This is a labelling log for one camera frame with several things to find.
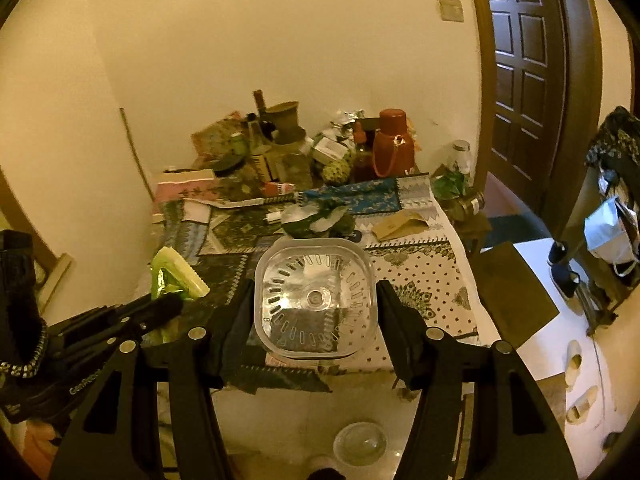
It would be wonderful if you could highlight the green snack wrapper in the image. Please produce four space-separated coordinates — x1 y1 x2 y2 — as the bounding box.
151 246 210 300

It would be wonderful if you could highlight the clear plastic square container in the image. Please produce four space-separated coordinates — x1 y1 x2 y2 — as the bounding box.
254 237 378 361

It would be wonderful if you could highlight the crumpled green white trash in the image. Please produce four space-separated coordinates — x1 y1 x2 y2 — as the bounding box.
280 198 356 238

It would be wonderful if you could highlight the white slipper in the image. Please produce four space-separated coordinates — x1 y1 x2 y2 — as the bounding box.
566 386 599 425
564 339 582 389

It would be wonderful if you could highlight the dark stool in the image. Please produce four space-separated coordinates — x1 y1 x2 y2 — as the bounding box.
471 242 559 349

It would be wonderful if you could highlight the pink patterned box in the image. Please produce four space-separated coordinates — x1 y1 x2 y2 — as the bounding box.
152 169 221 214

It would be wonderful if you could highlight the clear bowl on floor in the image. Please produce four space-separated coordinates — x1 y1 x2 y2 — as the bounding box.
333 422 387 467

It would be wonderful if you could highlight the red pink packet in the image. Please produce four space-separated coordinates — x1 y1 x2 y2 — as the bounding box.
262 181 296 197

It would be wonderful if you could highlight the white plastic bag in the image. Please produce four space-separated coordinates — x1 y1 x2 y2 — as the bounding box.
584 196 639 278

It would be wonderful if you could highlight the brown paper piece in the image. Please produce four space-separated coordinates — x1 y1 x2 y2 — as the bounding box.
372 210 428 242

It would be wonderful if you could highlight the dark wine bottle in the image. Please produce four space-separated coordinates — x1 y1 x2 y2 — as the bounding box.
253 89 277 141

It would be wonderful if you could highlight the green leafy plant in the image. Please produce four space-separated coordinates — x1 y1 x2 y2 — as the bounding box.
431 165 472 200

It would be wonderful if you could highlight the brown ceramic vase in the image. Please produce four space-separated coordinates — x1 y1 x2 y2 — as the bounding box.
266 101 306 144

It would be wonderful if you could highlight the green custard apple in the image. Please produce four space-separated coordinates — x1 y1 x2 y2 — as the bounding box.
321 160 352 185

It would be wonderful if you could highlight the small white box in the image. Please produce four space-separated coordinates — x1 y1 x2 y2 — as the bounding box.
311 136 348 166

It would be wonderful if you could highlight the glass jar white lid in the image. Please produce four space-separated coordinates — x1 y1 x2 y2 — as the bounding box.
449 140 473 176

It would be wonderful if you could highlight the red thermos jug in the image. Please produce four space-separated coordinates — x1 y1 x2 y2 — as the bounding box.
372 108 416 178

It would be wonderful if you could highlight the dark wooden door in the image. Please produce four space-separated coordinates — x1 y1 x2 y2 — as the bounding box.
489 0 566 214

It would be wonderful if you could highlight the patterned picture frame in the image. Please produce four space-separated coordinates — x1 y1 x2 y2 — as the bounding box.
191 112 245 169

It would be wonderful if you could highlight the wall light switch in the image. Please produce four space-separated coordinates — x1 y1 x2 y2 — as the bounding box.
438 0 464 23

